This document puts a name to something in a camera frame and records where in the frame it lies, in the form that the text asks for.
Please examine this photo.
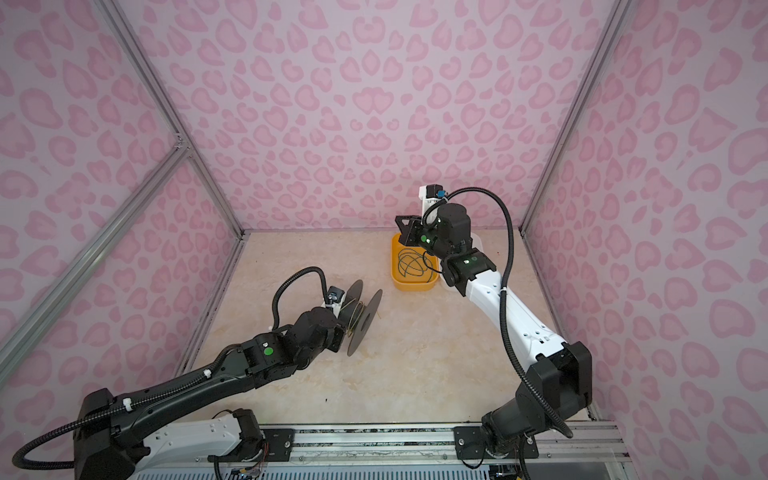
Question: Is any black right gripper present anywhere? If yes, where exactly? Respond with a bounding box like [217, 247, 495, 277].
[393, 215, 455, 261]

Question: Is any dark grey cable spool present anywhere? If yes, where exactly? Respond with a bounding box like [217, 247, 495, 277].
[338, 279, 383, 357]

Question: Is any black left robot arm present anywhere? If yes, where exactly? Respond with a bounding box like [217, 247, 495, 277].
[74, 307, 350, 479]

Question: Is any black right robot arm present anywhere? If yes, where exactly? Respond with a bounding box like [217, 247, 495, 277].
[395, 203, 593, 458]

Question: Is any yellow plastic bin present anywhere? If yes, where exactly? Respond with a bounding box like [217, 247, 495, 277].
[391, 233, 439, 292]

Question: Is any white plastic bin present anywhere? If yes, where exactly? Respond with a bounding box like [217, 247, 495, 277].
[471, 232, 487, 264]

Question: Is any green cable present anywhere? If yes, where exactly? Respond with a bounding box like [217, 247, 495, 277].
[397, 247, 434, 281]

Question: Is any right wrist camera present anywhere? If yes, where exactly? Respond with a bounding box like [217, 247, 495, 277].
[418, 184, 447, 215]

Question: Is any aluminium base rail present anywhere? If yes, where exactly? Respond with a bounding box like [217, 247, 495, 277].
[133, 419, 638, 479]

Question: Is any aluminium frame diagonal strut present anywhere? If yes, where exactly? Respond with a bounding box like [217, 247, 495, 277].
[1, 140, 189, 385]

